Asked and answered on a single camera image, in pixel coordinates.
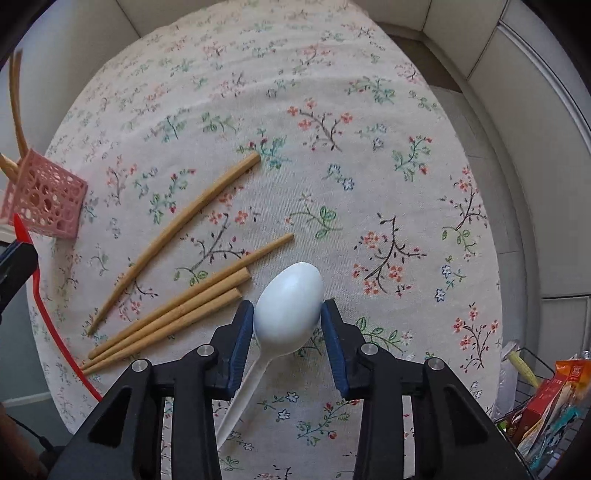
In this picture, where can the red plastic spoon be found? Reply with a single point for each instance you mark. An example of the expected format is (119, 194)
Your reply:
(23, 233)

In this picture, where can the white plastic spoon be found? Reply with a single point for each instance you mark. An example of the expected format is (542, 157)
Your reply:
(288, 300)

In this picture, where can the orange snack packet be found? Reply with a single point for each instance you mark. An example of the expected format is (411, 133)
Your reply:
(554, 392)

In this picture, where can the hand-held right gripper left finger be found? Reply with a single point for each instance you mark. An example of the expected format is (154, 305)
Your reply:
(242, 344)

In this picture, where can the floral tablecloth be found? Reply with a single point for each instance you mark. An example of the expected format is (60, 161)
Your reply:
(369, 184)

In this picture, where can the teal snack packet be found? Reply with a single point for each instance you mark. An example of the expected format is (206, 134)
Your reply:
(556, 434)

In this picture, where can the yellow corn cob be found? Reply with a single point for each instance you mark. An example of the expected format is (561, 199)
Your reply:
(524, 367)

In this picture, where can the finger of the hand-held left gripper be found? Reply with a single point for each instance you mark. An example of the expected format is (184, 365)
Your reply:
(18, 272)

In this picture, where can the pink perforated plastic basket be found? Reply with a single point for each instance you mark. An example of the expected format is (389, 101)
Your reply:
(51, 203)

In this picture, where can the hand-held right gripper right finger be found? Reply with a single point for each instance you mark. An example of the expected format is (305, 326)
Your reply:
(334, 348)

